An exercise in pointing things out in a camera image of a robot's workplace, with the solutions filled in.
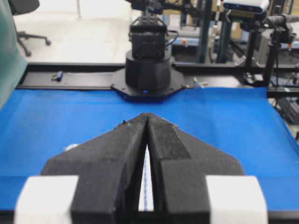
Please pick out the white blue depth camera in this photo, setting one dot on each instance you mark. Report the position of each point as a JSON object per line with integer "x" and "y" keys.
{"x": 250, "y": 6}

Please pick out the blue table cloth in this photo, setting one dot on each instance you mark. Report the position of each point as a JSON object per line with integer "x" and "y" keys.
{"x": 38, "y": 124}

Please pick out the small blue black clip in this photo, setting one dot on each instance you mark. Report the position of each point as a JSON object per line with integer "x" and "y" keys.
{"x": 57, "y": 76}

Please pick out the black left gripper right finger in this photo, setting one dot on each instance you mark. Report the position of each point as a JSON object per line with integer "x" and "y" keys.
{"x": 198, "y": 183}

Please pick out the black office chair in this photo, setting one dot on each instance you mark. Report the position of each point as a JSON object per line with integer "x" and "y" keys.
{"x": 24, "y": 29}

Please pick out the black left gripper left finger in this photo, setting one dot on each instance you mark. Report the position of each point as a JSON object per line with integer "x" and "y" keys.
{"x": 47, "y": 198}

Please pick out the blue white striped towel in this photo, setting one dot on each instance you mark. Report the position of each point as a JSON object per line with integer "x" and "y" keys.
{"x": 145, "y": 186}

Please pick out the black camera stand pole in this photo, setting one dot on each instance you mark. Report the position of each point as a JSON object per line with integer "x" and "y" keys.
{"x": 283, "y": 33}

